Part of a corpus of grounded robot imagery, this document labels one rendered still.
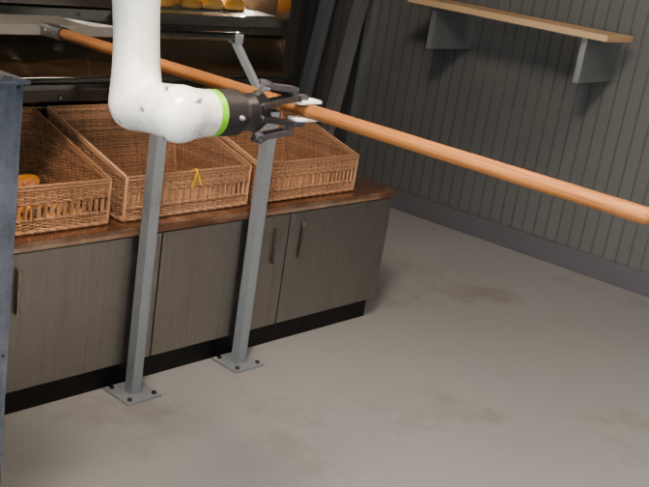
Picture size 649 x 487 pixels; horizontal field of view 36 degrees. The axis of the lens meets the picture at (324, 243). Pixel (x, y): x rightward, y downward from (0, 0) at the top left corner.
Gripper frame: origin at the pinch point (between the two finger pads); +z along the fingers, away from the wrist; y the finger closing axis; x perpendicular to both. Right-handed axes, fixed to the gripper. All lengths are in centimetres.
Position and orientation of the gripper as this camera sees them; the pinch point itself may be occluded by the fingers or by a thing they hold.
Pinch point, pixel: (305, 109)
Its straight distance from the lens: 216.6
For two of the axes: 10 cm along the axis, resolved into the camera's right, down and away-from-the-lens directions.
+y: -1.5, 9.4, 2.9
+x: 7.3, 3.1, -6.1
